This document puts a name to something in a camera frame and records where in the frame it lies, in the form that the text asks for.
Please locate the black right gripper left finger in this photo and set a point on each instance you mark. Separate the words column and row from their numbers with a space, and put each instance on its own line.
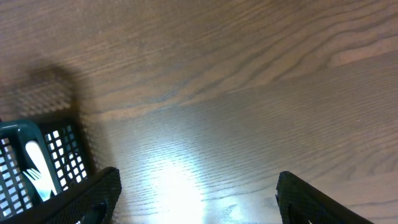
column 91, row 201

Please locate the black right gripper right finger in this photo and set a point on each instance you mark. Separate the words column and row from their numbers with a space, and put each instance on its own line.
column 301, row 203

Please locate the white plastic fork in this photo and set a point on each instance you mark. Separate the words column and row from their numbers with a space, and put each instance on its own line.
column 40, row 175

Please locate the black perforated plastic basket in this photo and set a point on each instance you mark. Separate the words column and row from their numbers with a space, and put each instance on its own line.
column 65, row 157

